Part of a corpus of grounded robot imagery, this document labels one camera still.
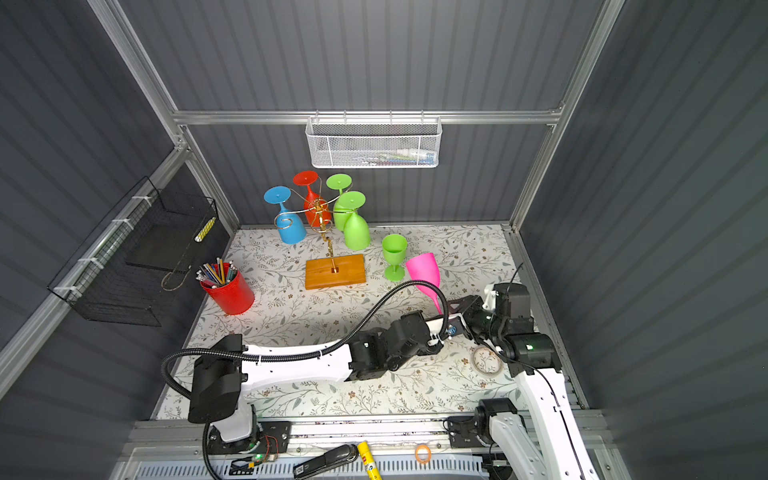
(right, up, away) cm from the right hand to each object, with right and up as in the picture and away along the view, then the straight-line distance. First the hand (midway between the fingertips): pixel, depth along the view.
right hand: (451, 309), depth 72 cm
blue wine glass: (-44, +22, +15) cm, 51 cm away
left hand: (-3, -1, 0) cm, 3 cm away
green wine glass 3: (-25, +19, +14) cm, 34 cm away
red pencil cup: (-63, +3, +15) cm, 65 cm away
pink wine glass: (-5, +10, +5) cm, 12 cm away
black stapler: (-27, -33, -5) cm, 43 cm away
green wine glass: (-14, +14, +21) cm, 29 cm away
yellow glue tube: (-21, -34, -1) cm, 40 cm away
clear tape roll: (+13, -18, +14) cm, 26 cm away
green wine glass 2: (-30, +35, +15) cm, 48 cm away
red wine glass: (-35, +25, +10) cm, 45 cm away
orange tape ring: (-7, -35, 0) cm, 36 cm away
